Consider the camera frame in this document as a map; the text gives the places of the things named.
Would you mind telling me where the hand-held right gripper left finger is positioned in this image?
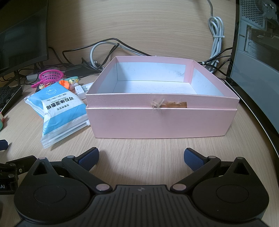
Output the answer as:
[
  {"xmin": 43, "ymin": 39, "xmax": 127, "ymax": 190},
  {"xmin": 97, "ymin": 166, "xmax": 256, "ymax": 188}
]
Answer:
[{"xmin": 28, "ymin": 147, "xmax": 111, "ymax": 193}]

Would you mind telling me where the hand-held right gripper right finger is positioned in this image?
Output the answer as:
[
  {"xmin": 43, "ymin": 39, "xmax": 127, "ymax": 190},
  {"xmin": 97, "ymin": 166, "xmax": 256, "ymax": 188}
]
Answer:
[{"xmin": 170, "ymin": 148, "xmax": 253, "ymax": 193}]

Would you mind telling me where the pink cardboard box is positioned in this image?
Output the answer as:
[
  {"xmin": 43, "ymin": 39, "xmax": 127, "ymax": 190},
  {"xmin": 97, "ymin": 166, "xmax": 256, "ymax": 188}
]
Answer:
[{"xmin": 85, "ymin": 56, "xmax": 240, "ymax": 139}]

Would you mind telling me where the blue white cotton pad packet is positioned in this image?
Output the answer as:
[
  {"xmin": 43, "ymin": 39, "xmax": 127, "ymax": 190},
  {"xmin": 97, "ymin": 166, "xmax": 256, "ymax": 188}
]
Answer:
[{"xmin": 24, "ymin": 82, "xmax": 91, "ymax": 149}]

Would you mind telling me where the small white plastic case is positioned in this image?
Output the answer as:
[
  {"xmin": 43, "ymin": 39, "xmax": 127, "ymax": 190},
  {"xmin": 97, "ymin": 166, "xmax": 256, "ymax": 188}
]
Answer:
[{"xmin": 75, "ymin": 84, "xmax": 94, "ymax": 101}]

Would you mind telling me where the teal duck toy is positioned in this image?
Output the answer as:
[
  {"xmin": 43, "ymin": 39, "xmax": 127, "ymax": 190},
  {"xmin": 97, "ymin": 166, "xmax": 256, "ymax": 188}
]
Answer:
[{"xmin": 65, "ymin": 76, "xmax": 80, "ymax": 90}]

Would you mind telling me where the pink plastic toy strainer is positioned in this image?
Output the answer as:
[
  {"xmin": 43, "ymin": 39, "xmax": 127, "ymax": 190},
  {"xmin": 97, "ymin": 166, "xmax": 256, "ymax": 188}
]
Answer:
[{"xmin": 32, "ymin": 69, "xmax": 65, "ymax": 88}]

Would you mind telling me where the pastel green pink toy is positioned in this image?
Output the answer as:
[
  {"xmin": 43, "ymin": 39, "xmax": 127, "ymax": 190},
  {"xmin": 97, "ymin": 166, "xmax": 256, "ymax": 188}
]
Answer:
[{"xmin": 0, "ymin": 111, "xmax": 7, "ymax": 130}]

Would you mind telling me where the black keyboard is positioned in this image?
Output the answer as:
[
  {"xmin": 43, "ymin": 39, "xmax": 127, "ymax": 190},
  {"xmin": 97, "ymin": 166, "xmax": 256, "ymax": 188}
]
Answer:
[{"xmin": 0, "ymin": 85, "xmax": 23, "ymax": 115}]

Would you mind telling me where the black power adapter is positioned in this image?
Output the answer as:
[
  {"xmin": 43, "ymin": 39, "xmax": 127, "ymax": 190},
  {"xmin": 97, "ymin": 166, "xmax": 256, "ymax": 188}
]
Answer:
[{"xmin": 65, "ymin": 64, "xmax": 103, "ymax": 78}]

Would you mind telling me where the black computer monitor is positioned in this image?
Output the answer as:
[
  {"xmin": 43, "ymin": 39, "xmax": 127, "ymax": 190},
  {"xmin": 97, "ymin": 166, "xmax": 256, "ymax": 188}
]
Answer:
[{"xmin": 0, "ymin": 0, "xmax": 49, "ymax": 77}]

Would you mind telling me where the computer tower case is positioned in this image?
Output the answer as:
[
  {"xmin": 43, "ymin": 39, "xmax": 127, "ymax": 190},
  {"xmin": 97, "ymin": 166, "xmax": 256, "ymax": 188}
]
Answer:
[{"xmin": 225, "ymin": 0, "xmax": 279, "ymax": 154}]

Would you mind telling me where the grey cable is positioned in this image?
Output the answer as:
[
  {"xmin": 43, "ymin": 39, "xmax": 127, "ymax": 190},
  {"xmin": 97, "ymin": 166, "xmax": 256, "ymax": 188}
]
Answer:
[{"xmin": 90, "ymin": 41, "xmax": 151, "ymax": 66}]

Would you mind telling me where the black cable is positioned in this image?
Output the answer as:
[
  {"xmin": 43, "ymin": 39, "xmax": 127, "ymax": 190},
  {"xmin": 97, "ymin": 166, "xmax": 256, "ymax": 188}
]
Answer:
[
  {"xmin": 63, "ymin": 38, "xmax": 153, "ymax": 59},
  {"xmin": 204, "ymin": 47, "xmax": 233, "ymax": 66}
]

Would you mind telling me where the white bundled cable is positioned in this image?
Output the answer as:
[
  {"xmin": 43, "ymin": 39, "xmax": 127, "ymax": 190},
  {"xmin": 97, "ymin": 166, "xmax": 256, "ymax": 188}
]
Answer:
[{"xmin": 204, "ymin": 0, "xmax": 225, "ymax": 72}]

